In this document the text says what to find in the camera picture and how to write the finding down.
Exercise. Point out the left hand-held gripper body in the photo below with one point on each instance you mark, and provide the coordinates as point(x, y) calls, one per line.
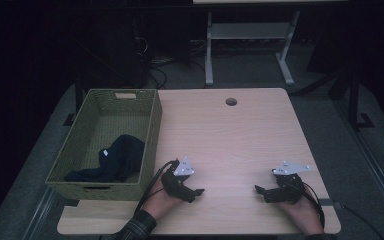
point(176, 181)

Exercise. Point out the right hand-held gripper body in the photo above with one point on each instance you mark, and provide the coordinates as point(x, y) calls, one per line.
point(288, 188)

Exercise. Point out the dark blue fishbone print garment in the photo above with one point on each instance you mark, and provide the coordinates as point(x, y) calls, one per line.
point(120, 160)

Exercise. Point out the green woven basket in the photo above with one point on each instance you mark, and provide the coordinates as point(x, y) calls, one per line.
point(80, 191)

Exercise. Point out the person's left hand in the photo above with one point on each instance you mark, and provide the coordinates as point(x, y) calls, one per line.
point(161, 203)

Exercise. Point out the person's right hand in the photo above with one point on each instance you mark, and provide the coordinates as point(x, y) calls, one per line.
point(301, 213)

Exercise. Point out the grey tape strip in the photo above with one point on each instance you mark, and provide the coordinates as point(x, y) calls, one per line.
point(326, 202)

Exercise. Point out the black metal stand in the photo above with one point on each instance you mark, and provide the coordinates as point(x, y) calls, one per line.
point(354, 100)

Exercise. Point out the metal floor rail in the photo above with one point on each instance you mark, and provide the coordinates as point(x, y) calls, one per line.
point(38, 213)
point(373, 181)

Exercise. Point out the white metal table frame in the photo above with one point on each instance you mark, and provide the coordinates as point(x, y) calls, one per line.
point(246, 30)

